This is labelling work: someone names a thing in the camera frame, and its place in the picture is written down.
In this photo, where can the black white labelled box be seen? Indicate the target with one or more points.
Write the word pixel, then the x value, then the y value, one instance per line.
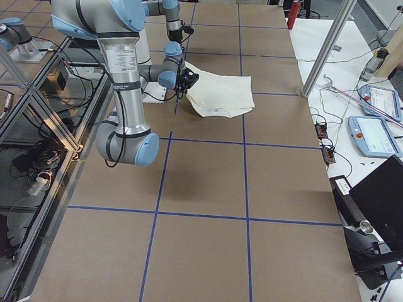
pixel 344 202

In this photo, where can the near orange black circuit board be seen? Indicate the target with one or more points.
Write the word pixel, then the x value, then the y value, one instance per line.
pixel 328 152

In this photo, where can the far blue teach pendant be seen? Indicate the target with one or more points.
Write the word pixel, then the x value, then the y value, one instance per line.
pixel 386 100

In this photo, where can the clear plastic bottle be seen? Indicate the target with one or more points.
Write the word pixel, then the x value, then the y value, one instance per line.
pixel 374 64

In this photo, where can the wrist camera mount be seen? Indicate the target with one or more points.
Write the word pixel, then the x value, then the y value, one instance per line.
pixel 188 29

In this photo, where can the black monitor on stand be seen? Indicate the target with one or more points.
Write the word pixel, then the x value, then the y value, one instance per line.
pixel 379 198

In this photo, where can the white reacher grabber tool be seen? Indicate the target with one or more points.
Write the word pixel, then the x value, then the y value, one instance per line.
pixel 361 102

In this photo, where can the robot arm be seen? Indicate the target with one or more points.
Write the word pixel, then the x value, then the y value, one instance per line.
pixel 170 10
pixel 125 136

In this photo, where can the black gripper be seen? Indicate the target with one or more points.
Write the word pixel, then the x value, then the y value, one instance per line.
pixel 175 35
pixel 182 82

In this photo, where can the red cylinder tube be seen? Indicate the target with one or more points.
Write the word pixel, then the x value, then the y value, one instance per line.
pixel 293 13

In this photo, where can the near blue teach pendant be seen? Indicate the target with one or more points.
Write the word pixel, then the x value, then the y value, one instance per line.
pixel 373 137

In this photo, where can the aluminium frame post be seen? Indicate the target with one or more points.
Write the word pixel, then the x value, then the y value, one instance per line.
pixel 330 40

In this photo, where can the white long-sleeve cat shirt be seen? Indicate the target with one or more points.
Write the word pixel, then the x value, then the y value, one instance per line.
pixel 217 95

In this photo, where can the blue teach pendant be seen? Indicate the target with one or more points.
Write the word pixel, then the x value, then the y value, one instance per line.
pixel 373 137
pixel 386 100

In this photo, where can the far orange black circuit board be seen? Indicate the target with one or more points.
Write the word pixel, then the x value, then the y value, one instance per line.
pixel 321 130

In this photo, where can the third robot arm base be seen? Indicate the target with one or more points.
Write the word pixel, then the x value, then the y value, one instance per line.
pixel 15 38

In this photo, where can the orange black circuit board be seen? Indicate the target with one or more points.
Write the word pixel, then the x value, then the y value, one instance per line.
pixel 321 130
pixel 328 152

